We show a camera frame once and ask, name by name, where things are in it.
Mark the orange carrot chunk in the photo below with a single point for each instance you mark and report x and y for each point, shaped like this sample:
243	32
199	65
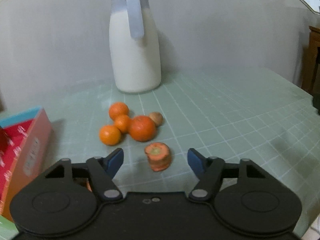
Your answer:
158	155

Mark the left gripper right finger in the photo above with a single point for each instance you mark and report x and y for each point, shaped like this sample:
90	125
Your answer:
213	170

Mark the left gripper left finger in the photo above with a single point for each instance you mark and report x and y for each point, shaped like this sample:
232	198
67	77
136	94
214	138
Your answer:
88	181

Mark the white jug with grey lid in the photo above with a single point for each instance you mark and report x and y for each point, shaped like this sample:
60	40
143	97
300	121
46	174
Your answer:
134	46

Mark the small orange mandarin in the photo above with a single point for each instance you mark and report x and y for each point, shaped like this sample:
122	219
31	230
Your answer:
122	122
110	135
117	109

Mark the red cardboard box tray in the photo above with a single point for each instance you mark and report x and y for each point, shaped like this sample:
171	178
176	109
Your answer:
24	139

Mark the brown walnut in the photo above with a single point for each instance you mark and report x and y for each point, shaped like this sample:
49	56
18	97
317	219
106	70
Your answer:
157	118

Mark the dark wooden furniture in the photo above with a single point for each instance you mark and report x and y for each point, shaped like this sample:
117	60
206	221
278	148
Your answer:
310	70

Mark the large orange mandarin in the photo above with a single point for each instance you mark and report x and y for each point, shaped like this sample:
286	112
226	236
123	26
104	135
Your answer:
142	128

